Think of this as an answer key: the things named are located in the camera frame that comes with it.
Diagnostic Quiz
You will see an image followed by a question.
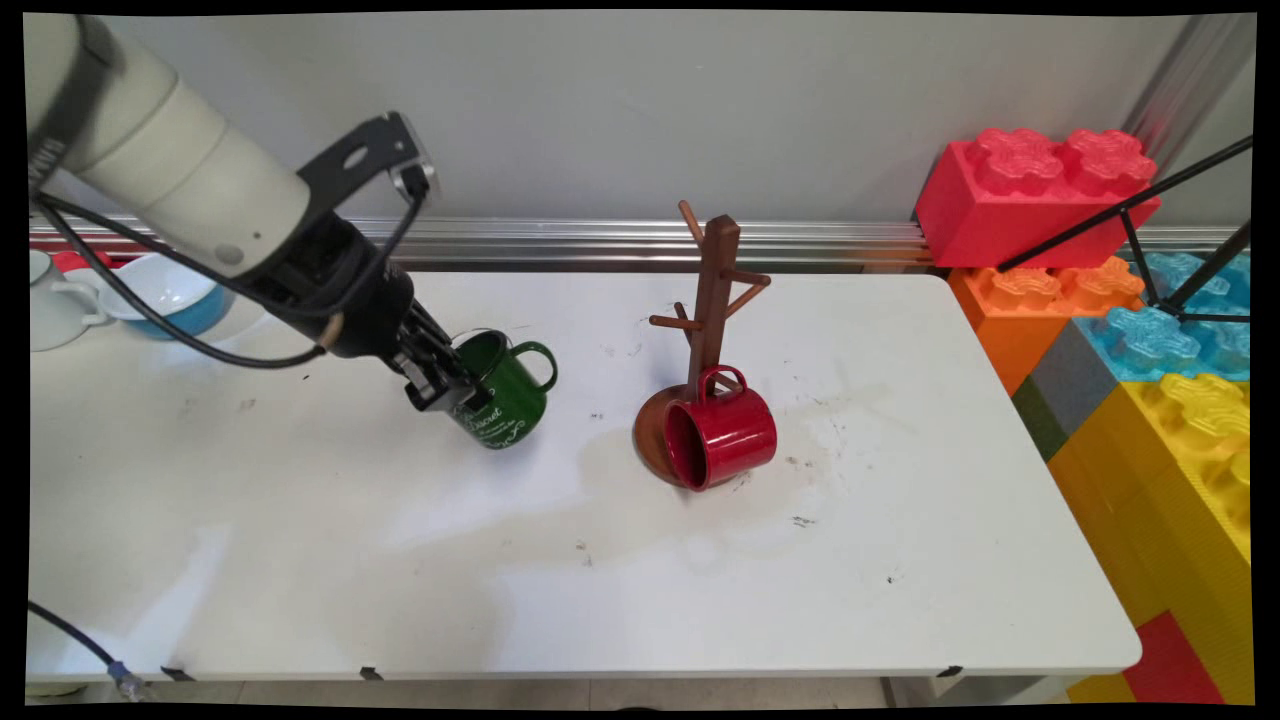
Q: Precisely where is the large grey toy brick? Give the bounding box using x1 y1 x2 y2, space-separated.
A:
1027 320 1123 442

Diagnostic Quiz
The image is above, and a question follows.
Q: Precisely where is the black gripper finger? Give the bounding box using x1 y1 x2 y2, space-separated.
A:
408 298 465 369
402 345 494 415

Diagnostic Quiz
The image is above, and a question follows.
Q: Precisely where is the white enamel mug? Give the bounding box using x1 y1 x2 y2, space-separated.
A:
29 249 109 353

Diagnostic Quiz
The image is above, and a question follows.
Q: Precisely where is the aluminium rail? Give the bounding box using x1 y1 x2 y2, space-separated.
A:
30 211 1251 273

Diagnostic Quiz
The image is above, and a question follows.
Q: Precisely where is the small red toy brick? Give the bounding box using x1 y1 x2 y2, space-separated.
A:
1120 610 1227 706

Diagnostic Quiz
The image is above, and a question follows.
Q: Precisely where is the large light blue toy brick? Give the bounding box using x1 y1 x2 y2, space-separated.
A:
1072 252 1253 385

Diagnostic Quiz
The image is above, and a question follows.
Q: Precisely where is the dark thin cable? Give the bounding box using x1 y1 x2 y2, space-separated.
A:
27 599 153 702

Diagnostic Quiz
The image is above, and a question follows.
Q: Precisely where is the large yellow toy brick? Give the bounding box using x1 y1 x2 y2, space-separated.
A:
1046 374 1254 707

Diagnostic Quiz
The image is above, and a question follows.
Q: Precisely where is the large dark green toy brick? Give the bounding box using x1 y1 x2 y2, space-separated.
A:
1011 377 1070 464

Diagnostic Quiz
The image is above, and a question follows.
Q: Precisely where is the green mug with white print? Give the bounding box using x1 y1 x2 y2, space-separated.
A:
449 329 559 452

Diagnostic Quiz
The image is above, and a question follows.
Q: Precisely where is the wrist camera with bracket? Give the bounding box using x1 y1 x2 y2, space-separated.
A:
294 110 442 217

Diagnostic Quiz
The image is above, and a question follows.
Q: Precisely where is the brown wooden mug tree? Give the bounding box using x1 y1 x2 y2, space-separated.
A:
632 200 774 490

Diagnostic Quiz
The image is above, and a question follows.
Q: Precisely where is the black tripod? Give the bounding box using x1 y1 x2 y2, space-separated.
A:
996 135 1254 327

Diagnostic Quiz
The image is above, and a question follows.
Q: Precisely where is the blue and white bowl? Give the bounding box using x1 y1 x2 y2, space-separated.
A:
98 252 237 342

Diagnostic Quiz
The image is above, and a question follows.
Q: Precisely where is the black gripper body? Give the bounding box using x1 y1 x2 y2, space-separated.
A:
245 212 419 363

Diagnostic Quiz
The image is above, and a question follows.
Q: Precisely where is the large orange toy brick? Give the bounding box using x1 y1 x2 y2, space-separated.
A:
947 257 1145 397

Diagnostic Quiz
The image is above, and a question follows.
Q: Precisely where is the large red toy brick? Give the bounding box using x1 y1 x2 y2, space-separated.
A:
914 128 1162 272

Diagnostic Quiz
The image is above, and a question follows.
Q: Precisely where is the red mug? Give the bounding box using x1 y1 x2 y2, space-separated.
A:
662 364 779 493

